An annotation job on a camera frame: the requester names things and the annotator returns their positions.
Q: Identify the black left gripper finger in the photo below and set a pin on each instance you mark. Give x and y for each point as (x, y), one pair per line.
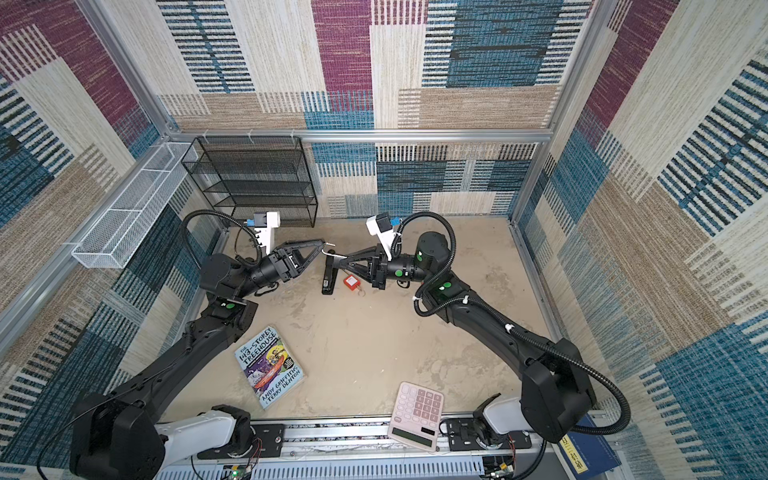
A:
(301, 265)
(302, 249)

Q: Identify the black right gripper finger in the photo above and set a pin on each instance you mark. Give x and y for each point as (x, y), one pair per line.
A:
(359, 267)
(351, 253)

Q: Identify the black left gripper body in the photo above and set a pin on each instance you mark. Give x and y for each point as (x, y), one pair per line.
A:
(274, 268)

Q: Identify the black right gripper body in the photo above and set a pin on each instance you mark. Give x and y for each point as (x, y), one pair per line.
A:
(386, 270)

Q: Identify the red padlock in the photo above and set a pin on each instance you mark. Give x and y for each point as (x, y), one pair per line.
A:
(354, 284)

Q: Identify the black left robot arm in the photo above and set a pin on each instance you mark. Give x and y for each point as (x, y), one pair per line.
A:
(120, 436)

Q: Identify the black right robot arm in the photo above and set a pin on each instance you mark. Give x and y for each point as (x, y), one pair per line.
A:
(556, 394)

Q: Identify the black stapler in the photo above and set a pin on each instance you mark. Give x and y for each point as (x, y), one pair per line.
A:
(329, 278)

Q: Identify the purple treehouse book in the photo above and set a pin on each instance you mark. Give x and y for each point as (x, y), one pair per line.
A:
(269, 367)

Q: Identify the pink calculator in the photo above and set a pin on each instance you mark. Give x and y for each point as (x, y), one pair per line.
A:
(416, 417)

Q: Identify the blue box with yellow label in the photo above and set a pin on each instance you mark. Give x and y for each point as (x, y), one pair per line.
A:
(586, 456)

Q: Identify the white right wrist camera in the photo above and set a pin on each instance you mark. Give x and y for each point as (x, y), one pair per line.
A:
(381, 227)

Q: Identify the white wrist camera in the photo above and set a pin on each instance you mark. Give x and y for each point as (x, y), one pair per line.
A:
(264, 225)
(381, 227)

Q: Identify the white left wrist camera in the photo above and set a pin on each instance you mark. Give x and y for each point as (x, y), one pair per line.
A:
(264, 225)

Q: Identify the black wire shelf rack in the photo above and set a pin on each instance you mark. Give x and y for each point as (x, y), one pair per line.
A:
(240, 176)

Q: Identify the white wire mesh basket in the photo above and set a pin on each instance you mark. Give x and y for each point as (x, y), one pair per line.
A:
(116, 236)

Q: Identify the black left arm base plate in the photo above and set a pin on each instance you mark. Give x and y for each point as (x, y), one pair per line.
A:
(266, 442)

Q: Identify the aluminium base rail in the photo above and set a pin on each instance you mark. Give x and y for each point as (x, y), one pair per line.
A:
(359, 448)

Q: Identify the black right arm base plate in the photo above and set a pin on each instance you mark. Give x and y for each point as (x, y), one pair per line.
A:
(470, 434)

